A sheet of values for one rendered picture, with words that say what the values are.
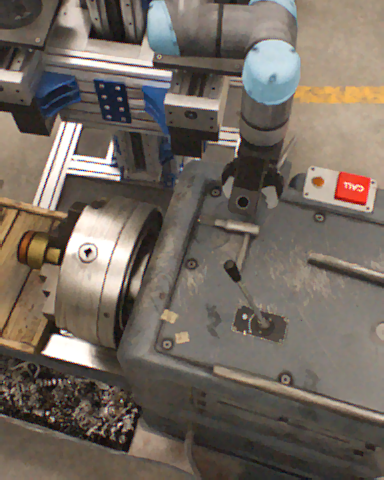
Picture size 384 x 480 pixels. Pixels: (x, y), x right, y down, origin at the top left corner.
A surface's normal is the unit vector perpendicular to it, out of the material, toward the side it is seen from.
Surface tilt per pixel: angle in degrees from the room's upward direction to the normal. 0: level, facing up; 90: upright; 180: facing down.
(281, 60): 0
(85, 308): 52
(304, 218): 0
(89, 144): 0
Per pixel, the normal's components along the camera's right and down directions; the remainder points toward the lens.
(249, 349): -0.01, -0.47
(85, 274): -0.14, -0.03
